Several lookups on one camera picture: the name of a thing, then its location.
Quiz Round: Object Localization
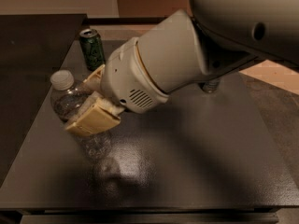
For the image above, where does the green soda can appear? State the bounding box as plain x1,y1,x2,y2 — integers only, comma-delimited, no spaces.
79,28,106,71

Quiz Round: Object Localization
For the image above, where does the clear plastic water bottle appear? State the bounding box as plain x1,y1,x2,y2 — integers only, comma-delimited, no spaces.
50,70,112,161

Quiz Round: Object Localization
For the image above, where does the silver blue energy drink can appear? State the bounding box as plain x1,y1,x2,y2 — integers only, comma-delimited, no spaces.
199,78,221,93

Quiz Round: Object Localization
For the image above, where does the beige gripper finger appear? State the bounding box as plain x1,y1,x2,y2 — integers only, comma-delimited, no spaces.
83,64,106,91
64,91,124,136

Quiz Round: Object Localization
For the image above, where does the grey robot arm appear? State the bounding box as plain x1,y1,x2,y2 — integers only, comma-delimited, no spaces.
65,0,299,136

